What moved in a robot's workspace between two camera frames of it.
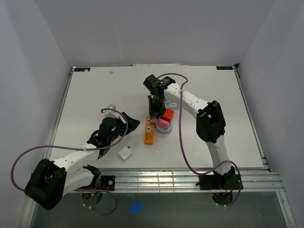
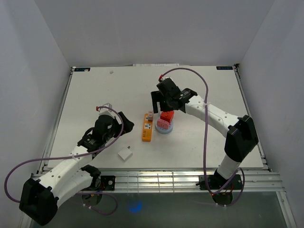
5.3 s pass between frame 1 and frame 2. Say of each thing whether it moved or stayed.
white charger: stayed
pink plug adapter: stayed
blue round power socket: moved
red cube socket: stayed
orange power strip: moved
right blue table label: stayed
